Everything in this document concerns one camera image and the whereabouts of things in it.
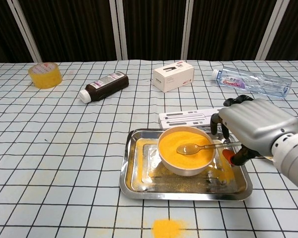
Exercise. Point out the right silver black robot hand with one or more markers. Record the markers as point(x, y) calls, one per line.
point(258, 124)

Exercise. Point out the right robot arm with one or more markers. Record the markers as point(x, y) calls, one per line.
point(293, 153)

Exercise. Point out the beige bowl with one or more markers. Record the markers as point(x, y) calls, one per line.
point(183, 170)

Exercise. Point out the orange powder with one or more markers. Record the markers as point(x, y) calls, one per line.
point(166, 229)

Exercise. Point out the clear plastic water bottle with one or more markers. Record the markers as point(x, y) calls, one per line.
point(263, 81)

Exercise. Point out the white folding laptop stand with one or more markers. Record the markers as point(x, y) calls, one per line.
point(183, 116)

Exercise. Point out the white cardboard box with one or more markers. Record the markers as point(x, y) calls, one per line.
point(173, 79)

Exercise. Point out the rectangular steel tray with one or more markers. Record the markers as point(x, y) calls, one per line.
point(183, 192)

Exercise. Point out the brown bottle white cap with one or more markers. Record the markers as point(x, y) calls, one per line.
point(106, 86)

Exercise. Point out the checked light blue tablecloth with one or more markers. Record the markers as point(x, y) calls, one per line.
point(64, 148)

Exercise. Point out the yellow tape roll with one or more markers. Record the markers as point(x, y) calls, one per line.
point(47, 79)

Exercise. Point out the dark folding screen white frame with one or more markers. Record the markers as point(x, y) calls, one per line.
point(151, 24)

